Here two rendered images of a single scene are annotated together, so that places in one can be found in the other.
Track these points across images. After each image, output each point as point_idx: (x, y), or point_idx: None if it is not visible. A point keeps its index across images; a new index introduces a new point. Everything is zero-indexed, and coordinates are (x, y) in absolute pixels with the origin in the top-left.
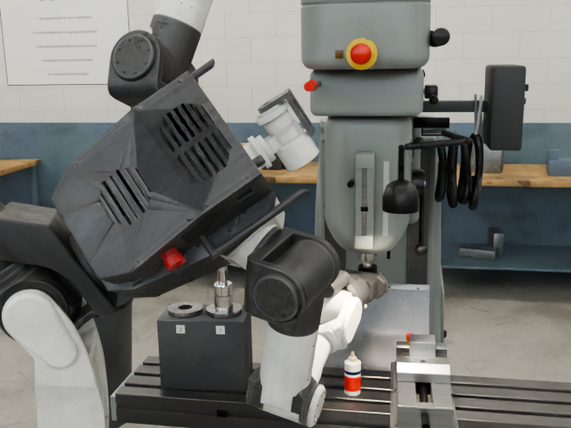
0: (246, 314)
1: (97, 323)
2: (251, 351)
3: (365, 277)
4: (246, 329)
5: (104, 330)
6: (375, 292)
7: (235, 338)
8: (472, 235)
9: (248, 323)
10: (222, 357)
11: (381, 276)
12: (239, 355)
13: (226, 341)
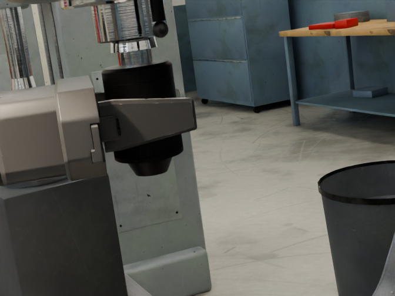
0: (50, 187)
1: (377, 214)
2: (106, 279)
3: (40, 94)
4: (42, 222)
5: (390, 228)
6: (48, 153)
7: (4, 234)
8: None
9: (69, 209)
10: (3, 270)
11: (81, 96)
12: (14, 275)
13: (0, 238)
